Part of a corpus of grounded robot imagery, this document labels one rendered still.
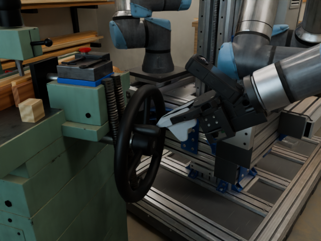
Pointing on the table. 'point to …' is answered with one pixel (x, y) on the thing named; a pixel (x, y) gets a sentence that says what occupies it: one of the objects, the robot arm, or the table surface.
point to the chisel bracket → (19, 43)
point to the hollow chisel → (20, 69)
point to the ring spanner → (92, 63)
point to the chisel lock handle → (42, 42)
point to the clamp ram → (43, 75)
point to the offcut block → (31, 110)
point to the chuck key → (74, 60)
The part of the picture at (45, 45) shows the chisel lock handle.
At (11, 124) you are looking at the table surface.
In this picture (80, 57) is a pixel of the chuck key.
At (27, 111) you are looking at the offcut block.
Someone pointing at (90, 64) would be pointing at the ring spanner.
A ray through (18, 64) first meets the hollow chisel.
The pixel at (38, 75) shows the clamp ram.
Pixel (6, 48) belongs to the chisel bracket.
